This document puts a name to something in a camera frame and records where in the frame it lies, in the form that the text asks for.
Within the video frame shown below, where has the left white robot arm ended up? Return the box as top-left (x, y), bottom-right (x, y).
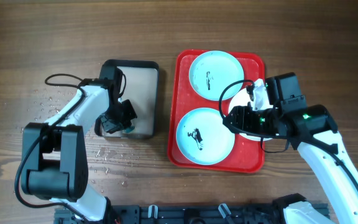
top-left (14, 78), bottom-right (136, 223)

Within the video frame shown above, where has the white plate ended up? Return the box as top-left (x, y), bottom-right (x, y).
top-left (227, 88), bottom-right (261, 142)

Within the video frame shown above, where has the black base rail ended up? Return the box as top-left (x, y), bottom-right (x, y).
top-left (54, 194), bottom-right (331, 224)

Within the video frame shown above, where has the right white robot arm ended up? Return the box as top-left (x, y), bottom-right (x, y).
top-left (221, 105), bottom-right (358, 223)

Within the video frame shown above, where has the light blue plate bottom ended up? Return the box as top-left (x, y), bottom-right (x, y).
top-left (176, 108), bottom-right (235, 166)

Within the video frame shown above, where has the green yellow sponge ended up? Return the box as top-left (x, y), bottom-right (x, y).
top-left (122, 126), bottom-right (135, 134)

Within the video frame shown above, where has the black water tray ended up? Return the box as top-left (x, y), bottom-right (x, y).
top-left (94, 59), bottom-right (159, 139)

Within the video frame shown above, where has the light blue plate top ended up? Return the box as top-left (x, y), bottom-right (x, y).
top-left (189, 50), bottom-right (245, 101)

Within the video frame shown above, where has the right black cable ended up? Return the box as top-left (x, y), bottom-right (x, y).
top-left (218, 79), bottom-right (358, 218)

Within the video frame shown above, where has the light blue plate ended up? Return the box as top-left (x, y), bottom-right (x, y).
top-left (189, 50), bottom-right (245, 101)
top-left (176, 108), bottom-right (235, 166)

